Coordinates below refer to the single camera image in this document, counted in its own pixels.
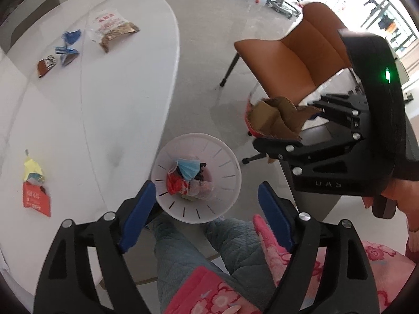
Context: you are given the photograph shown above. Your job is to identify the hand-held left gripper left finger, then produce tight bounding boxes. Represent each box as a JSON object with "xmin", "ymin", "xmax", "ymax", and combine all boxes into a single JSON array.
[{"xmin": 33, "ymin": 181, "xmax": 157, "ymax": 314}]

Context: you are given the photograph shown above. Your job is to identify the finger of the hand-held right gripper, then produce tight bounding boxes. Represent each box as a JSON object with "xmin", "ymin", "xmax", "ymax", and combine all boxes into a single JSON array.
[
  {"xmin": 252, "ymin": 130, "xmax": 365, "ymax": 174},
  {"xmin": 296, "ymin": 92, "xmax": 369, "ymax": 138}
]

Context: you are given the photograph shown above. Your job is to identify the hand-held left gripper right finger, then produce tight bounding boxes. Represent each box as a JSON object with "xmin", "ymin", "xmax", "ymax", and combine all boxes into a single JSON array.
[{"xmin": 257, "ymin": 181, "xmax": 380, "ymax": 314}]

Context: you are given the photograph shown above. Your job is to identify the brown paper bag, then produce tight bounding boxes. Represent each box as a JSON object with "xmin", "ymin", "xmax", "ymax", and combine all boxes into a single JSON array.
[{"xmin": 245, "ymin": 96, "xmax": 323, "ymax": 141}]

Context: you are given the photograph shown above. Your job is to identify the red paper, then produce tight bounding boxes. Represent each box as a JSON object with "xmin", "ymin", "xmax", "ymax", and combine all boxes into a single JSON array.
[{"xmin": 166, "ymin": 173, "xmax": 190, "ymax": 196}]

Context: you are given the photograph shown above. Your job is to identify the blue face mask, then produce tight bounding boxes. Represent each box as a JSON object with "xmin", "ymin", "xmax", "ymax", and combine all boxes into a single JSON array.
[{"xmin": 173, "ymin": 158, "xmax": 202, "ymax": 181}]

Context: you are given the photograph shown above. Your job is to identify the white slotted bin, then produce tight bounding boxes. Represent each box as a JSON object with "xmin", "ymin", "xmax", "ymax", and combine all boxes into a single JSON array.
[{"xmin": 151, "ymin": 133, "xmax": 242, "ymax": 225}]

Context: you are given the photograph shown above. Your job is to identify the black foam mesh sleeve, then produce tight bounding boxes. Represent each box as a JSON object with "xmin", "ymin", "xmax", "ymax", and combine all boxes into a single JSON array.
[{"xmin": 190, "ymin": 162, "xmax": 213, "ymax": 182}]

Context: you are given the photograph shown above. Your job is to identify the red packet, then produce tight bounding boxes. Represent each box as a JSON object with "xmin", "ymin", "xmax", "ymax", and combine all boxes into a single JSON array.
[{"xmin": 22, "ymin": 181, "xmax": 52, "ymax": 218}]

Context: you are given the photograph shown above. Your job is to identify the yellow paper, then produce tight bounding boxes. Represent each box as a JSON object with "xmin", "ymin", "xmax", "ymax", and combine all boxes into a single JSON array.
[{"xmin": 22, "ymin": 150, "xmax": 45, "ymax": 184}]

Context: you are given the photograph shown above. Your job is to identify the blue patterned wrapper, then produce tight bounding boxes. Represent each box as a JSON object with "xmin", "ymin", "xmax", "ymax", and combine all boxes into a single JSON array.
[{"xmin": 54, "ymin": 45, "xmax": 79, "ymax": 68}]

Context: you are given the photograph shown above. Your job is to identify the brown snack wrapper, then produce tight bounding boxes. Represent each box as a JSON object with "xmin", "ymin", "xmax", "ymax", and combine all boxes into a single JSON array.
[{"xmin": 37, "ymin": 55, "xmax": 56, "ymax": 78}]

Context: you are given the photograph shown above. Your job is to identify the dark blue wrapper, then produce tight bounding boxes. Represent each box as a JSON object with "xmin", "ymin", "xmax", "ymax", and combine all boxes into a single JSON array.
[{"xmin": 62, "ymin": 30, "xmax": 82, "ymax": 44}]

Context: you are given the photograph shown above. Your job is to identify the clear snack bag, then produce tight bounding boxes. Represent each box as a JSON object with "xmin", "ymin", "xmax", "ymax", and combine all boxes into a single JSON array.
[{"xmin": 86, "ymin": 8, "xmax": 141, "ymax": 54}]

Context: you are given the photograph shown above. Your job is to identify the person's right hand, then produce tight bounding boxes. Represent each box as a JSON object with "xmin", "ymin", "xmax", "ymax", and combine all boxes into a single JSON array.
[{"xmin": 383, "ymin": 179, "xmax": 419, "ymax": 233}]

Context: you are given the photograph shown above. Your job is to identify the quilted grey pants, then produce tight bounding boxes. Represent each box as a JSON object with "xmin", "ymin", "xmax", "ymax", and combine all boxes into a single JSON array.
[{"xmin": 149, "ymin": 212, "xmax": 285, "ymax": 314}]

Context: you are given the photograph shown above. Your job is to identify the orange chair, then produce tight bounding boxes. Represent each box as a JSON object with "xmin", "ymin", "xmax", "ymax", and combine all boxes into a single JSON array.
[{"xmin": 219, "ymin": 2, "xmax": 364, "ymax": 112}]

